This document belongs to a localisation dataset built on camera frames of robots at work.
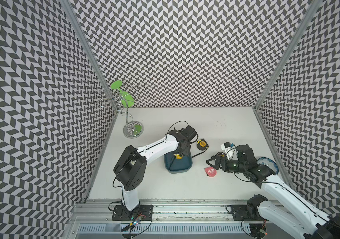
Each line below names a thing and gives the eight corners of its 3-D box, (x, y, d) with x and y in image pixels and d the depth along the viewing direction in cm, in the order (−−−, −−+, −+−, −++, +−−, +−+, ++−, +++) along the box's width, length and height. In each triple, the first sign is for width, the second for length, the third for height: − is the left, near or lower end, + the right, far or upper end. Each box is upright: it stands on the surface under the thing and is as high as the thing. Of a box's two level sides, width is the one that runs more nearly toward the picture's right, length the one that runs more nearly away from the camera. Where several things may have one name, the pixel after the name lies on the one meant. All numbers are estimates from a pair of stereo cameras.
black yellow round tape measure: (199, 151, 95) (199, 150, 93) (194, 142, 99) (194, 141, 98) (208, 148, 96) (209, 147, 95) (203, 139, 101) (204, 138, 99)
